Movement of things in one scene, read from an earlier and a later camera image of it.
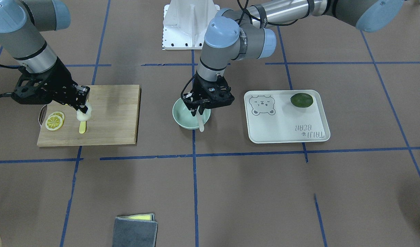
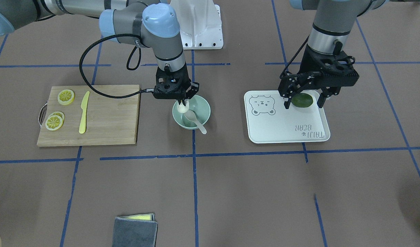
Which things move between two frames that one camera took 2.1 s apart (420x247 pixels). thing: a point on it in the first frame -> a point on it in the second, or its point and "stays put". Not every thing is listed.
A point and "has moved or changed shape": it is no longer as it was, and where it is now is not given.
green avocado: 301,100 stays put
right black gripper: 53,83 -> 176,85
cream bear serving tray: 272,118 stays put
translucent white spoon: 201,124 has moved or changed shape
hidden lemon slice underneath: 58,113 stays put
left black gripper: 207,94 -> 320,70
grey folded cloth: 139,230 stays put
